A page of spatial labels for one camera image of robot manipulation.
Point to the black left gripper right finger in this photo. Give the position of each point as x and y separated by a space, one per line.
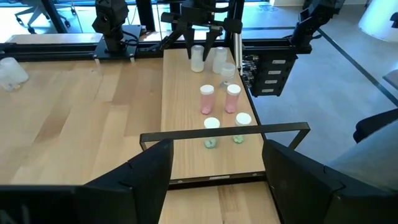
304 193

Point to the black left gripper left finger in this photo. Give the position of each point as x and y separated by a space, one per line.
140 193

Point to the pink medicine bottle white cap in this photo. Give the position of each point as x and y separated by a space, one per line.
206 99
232 98

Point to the black labelled drawer cabinet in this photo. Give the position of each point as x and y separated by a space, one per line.
286 74

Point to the clear plastic cup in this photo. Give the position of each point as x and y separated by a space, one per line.
219 59

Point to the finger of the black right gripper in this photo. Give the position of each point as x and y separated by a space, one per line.
212 40
188 40

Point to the white round object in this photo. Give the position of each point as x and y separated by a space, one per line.
379 21

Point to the office chair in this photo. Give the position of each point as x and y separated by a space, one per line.
39 7

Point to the silver aluminium frame post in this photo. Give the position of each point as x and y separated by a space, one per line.
238 53

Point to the person's leg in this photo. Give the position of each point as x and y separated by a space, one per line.
370 158

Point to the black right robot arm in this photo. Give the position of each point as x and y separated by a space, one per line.
110 18

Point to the clear labelled medicine bottle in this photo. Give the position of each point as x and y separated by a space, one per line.
11 74

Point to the green medicine bottle white cap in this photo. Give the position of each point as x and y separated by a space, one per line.
243 119
211 123

